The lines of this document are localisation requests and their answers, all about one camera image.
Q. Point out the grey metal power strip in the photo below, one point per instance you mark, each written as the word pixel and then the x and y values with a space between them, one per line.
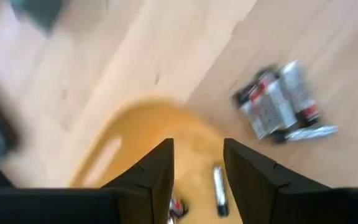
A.
pixel 39 12

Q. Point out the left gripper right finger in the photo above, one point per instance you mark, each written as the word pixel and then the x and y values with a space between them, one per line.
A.
pixel 250 180

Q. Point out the yellow plastic bin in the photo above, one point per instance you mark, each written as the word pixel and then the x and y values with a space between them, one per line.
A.
pixel 154 124

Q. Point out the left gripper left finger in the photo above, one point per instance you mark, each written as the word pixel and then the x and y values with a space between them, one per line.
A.
pixel 151 180

